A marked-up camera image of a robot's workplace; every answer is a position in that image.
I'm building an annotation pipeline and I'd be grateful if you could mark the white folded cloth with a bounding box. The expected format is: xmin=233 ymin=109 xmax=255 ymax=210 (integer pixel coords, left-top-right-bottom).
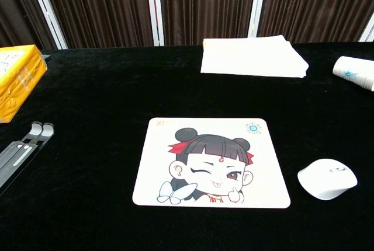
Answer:
xmin=200 ymin=34 xmax=310 ymax=79

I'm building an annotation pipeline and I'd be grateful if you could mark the white paper cup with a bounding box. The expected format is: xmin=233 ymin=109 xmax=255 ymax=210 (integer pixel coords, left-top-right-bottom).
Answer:
xmin=332 ymin=55 xmax=374 ymax=92

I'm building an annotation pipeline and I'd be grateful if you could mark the white screen frame post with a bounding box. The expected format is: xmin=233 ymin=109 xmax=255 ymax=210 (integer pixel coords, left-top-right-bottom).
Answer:
xmin=144 ymin=0 xmax=165 ymax=47
xmin=25 ymin=0 xmax=69 ymax=50
xmin=358 ymin=14 xmax=374 ymax=43
xmin=247 ymin=0 xmax=269 ymax=38

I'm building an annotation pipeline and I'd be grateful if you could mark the cartoon girl mouse pad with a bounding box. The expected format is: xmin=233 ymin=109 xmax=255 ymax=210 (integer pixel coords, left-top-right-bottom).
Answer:
xmin=132 ymin=117 xmax=292 ymax=208

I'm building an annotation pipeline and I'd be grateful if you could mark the dark brown pleated curtain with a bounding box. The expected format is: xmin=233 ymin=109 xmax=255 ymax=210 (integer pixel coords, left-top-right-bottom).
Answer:
xmin=0 ymin=0 xmax=374 ymax=50

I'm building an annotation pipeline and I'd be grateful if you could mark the white computer mouse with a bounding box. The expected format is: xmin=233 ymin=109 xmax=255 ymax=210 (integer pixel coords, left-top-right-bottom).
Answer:
xmin=297 ymin=158 xmax=358 ymax=201

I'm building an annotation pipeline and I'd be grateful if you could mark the yellow packaged box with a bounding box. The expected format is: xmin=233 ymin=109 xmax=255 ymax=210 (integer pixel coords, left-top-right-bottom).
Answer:
xmin=0 ymin=44 xmax=48 ymax=124

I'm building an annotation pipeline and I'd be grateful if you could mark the black folding laptop stand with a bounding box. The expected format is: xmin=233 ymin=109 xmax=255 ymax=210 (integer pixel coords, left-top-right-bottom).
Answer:
xmin=0 ymin=121 xmax=56 ymax=196

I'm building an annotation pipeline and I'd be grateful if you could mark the black velvet tablecloth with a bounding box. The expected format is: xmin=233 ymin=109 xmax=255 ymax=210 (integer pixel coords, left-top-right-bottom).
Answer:
xmin=0 ymin=41 xmax=374 ymax=251

